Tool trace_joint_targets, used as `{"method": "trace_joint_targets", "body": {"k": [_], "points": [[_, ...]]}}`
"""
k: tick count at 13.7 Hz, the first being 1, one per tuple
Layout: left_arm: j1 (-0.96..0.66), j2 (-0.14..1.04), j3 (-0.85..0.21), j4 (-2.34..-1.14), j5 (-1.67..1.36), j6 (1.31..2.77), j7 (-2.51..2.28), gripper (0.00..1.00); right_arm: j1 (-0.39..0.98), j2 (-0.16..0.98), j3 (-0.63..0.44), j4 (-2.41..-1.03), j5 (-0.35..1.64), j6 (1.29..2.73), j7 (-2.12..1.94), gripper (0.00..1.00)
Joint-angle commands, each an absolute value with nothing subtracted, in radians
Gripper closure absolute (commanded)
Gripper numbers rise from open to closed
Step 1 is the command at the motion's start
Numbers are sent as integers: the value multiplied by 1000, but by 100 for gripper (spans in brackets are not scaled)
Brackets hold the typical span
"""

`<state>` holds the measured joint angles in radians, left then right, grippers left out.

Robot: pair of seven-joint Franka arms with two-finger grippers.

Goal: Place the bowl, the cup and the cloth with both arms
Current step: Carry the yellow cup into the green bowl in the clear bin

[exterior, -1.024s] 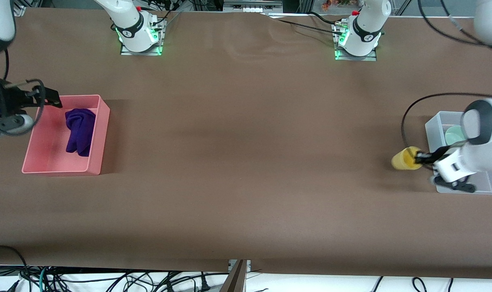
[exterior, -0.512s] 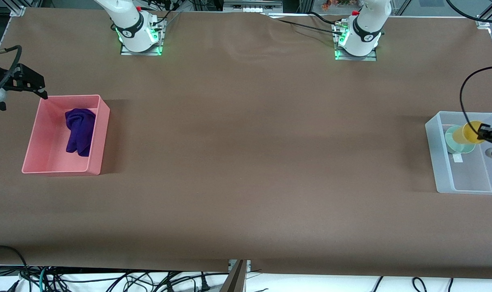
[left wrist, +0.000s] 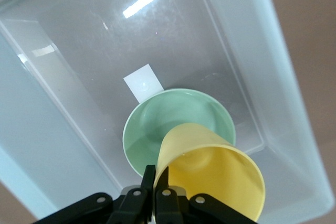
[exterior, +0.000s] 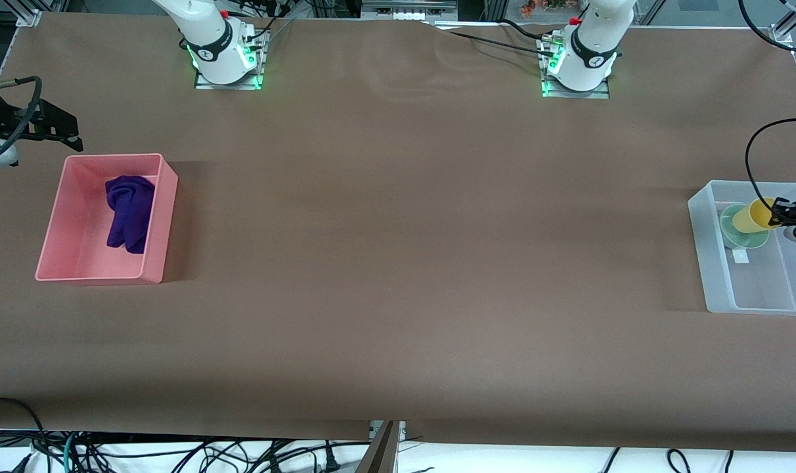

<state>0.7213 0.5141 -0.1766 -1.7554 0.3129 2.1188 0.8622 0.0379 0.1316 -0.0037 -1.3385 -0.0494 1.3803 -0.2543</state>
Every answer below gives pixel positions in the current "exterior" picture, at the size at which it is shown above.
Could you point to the translucent plastic bin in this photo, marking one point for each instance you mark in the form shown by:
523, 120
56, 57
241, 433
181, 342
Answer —
759, 276

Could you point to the pale green bowl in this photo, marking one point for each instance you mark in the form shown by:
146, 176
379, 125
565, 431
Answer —
733, 238

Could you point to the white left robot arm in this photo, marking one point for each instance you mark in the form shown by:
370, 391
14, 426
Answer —
592, 46

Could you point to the white label sticker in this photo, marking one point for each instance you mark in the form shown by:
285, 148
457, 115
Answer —
741, 256

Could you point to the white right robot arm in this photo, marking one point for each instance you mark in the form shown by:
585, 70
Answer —
207, 39

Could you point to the brown table leg beam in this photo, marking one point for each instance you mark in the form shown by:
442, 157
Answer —
379, 453

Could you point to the silver metal bracket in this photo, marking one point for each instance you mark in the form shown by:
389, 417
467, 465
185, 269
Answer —
403, 430

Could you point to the purple cloth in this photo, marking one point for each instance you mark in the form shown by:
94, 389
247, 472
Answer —
130, 210

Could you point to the pink plastic bin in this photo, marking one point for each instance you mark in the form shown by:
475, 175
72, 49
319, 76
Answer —
83, 230

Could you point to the silver corner bracket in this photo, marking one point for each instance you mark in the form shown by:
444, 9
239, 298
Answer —
29, 18
782, 34

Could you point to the yellow cup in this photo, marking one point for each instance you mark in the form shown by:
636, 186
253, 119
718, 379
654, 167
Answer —
749, 217

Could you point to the orange background object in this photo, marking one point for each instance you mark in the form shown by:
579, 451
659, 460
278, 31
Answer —
542, 6

